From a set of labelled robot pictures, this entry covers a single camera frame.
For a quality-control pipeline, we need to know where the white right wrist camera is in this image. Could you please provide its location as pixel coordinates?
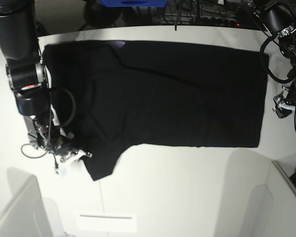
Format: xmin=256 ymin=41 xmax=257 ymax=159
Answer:
xmin=54 ymin=164 xmax=68 ymax=177

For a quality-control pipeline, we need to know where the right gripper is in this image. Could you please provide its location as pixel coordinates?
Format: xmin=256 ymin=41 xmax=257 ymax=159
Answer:
xmin=27 ymin=118 xmax=92 ymax=163

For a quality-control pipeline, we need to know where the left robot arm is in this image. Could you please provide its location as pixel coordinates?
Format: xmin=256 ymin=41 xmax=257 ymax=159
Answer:
xmin=242 ymin=0 xmax=296 ymax=119

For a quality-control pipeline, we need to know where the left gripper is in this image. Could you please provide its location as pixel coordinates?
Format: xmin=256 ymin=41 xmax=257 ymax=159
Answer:
xmin=273 ymin=85 xmax=296 ymax=119

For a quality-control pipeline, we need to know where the grey partition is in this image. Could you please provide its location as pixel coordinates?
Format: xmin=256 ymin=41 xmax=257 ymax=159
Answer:
xmin=263 ymin=161 xmax=296 ymax=237
xmin=0 ymin=175 xmax=54 ymax=237

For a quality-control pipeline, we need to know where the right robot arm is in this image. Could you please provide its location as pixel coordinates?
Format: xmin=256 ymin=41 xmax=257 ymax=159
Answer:
xmin=0 ymin=0 xmax=92 ymax=163

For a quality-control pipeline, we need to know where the grey partition right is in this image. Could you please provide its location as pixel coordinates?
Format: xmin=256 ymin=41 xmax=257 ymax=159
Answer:
xmin=263 ymin=161 xmax=296 ymax=237

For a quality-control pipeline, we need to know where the blue box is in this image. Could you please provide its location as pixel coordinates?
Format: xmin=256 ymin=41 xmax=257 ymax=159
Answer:
xmin=100 ymin=0 xmax=168 ymax=7

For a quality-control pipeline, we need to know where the black T-shirt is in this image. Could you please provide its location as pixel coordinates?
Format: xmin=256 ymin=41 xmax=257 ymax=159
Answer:
xmin=43 ymin=40 xmax=268 ymax=181

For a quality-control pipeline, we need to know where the grey partition left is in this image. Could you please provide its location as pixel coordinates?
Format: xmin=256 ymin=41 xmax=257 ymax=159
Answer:
xmin=0 ymin=175 xmax=54 ymax=237

